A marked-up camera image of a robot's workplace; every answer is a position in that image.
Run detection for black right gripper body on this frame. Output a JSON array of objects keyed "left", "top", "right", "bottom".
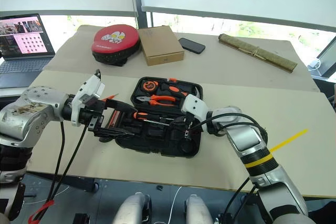
[{"left": 178, "top": 112, "right": 202, "bottom": 133}]

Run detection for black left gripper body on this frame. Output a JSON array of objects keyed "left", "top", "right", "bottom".
[{"left": 78, "top": 97, "right": 109, "bottom": 137}]

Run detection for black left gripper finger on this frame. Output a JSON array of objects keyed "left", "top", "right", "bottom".
[
  {"left": 93, "top": 127, "right": 136, "bottom": 139},
  {"left": 104, "top": 100, "right": 139, "bottom": 116}
]

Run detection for orange black handled screwdriver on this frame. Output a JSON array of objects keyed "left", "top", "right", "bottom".
[{"left": 132, "top": 112, "right": 174, "bottom": 127}]

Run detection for black plastic tool case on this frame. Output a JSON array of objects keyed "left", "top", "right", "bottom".
[{"left": 99, "top": 76, "right": 204, "bottom": 158}]

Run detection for red bit holder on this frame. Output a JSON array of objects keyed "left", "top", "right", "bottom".
[{"left": 108, "top": 109, "right": 122, "bottom": 131}]

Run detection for thin orange test screwdriver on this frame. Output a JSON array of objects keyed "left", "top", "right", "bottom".
[{"left": 100, "top": 93, "right": 119, "bottom": 102}]

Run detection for orange black tape measure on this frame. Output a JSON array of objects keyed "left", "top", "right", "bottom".
[{"left": 141, "top": 79, "right": 160, "bottom": 92}]

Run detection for brown cardboard table cover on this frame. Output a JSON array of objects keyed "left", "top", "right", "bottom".
[
  {"left": 25, "top": 70, "right": 336, "bottom": 199},
  {"left": 43, "top": 24, "right": 321, "bottom": 93}
]

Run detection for black table base foot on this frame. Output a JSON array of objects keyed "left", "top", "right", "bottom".
[{"left": 60, "top": 176, "right": 101, "bottom": 194}]

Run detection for red round punch pad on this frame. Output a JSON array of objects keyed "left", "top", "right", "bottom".
[{"left": 90, "top": 24, "right": 143, "bottom": 68}]

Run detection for flat brown cardboard box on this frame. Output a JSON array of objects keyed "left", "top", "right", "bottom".
[{"left": 137, "top": 25, "right": 185, "bottom": 67}]

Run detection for black smartphone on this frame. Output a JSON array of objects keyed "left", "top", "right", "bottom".
[{"left": 178, "top": 37, "right": 206, "bottom": 55}]

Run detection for silver rounded robot leg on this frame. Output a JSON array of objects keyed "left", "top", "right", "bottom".
[
  {"left": 112, "top": 191, "right": 152, "bottom": 224},
  {"left": 184, "top": 194, "right": 214, "bottom": 224}
]

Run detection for rolled bamboo mat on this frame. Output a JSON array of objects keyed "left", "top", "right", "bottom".
[{"left": 218, "top": 33, "right": 298, "bottom": 74}]

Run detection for yellow tape strip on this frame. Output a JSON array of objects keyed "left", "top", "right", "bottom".
[{"left": 269, "top": 129, "right": 309, "bottom": 154}]

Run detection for open grey laptop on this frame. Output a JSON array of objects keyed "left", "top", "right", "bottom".
[{"left": 0, "top": 13, "right": 56, "bottom": 90}]

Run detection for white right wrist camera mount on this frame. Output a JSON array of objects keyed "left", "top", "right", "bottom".
[{"left": 180, "top": 93, "right": 209, "bottom": 120}]

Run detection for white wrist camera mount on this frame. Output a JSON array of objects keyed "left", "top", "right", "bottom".
[
  {"left": 180, "top": 93, "right": 209, "bottom": 120},
  {"left": 70, "top": 74, "right": 106, "bottom": 127}
]

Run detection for orange handled pliers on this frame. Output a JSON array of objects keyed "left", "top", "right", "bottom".
[{"left": 135, "top": 93, "right": 177, "bottom": 107}]

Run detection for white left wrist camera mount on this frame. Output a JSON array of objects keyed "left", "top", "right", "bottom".
[{"left": 70, "top": 74, "right": 106, "bottom": 127}]

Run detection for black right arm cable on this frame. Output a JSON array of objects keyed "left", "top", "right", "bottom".
[{"left": 187, "top": 113, "right": 269, "bottom": 224}]

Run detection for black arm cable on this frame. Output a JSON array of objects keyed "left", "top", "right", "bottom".
[
  {"left": 48, "top": 120, "right": 66, "bottom": 204},
  {"left": 34, "top": 125, "right": 89, "bottom": 221},
  {"left": 187, "top": 113, "right": 269, "bottom": 224}
]

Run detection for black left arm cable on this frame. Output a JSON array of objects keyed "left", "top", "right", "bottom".
[
  {"left": 34, "top": 125, "right": 89, "bottom": 221},
  {"left": 48, "top": 120, "right": 66, "bottom": 204}
]

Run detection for white floor cable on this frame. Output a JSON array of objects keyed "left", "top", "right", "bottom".
[{"left": 167, "top": 185, "right": 183, "bottom": 224}]

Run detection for red cable tie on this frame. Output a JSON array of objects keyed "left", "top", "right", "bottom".
[{"left": 28, "top": 199, "right": 55, "bottom": 223}]

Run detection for dark window frame post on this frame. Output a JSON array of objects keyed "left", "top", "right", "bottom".
[{"left": 130, "top": 0, "right": 148, "bottom": 29}]

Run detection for white charger cable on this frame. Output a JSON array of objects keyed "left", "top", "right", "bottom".
[{"left": 307, "top": 58, "right": 323, "bottom": 72}]

